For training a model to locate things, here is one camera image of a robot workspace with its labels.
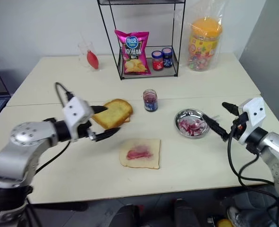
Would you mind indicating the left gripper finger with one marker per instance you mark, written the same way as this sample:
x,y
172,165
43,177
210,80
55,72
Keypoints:
x,y
100,109
108,133

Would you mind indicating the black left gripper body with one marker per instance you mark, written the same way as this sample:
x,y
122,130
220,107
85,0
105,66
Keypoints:
x,y
86,131

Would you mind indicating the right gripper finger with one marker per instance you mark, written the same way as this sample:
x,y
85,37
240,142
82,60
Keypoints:
x,y
232,109
217,127

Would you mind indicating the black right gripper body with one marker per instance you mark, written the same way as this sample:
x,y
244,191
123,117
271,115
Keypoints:
x,y
239,125

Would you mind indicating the white bread slice with jam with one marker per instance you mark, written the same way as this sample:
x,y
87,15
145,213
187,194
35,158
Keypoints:
x,y
153,160

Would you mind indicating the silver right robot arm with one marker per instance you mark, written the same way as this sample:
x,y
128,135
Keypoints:
x,y
276,146

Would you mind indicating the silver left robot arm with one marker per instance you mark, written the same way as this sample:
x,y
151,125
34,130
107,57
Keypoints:
x,y
26,134

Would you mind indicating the toasted bread slice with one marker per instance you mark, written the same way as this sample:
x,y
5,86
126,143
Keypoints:
x,y
113,113

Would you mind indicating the open glass jam jar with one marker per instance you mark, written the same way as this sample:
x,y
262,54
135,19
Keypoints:
x,y
150,104

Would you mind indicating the red lid jar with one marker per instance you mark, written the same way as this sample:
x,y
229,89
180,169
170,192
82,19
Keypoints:
x,y
157,62

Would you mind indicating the blue lid jar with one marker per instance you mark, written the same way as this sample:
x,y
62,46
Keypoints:
x,y
167,61

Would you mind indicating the round metal plate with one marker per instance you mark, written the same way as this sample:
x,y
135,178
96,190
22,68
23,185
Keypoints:
x,y
186,113

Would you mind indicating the red rubber bulb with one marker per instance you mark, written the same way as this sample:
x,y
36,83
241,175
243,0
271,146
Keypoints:
x,y
93,60

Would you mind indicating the pink potato chips bag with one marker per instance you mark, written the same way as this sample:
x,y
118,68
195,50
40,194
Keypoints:
x,y
132,54

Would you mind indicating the clear glass cup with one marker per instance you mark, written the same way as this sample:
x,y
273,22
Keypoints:
x,y
82,47

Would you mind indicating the candy jar with orange lid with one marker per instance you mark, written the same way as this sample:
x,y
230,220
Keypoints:
x,y
203,47

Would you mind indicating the dark rounded shape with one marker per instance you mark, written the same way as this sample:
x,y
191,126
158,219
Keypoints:
x,y
185,212

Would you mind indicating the grey sneaker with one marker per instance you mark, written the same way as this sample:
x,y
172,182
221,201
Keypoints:
x,y
236,217

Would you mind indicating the small yellow object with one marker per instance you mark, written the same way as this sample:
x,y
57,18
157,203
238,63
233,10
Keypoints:
x,y
224,223

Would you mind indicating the candy jar in plastic bag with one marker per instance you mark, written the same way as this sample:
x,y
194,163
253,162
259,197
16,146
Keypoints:
x,y
214,9

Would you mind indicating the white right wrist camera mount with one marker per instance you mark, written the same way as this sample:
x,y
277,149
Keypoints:
x,y
252,106

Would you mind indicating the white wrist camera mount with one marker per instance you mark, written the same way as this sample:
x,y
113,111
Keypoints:
x,y
252,106
75,111

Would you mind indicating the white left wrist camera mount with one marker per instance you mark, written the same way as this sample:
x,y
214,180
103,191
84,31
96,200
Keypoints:
x,y
75,111

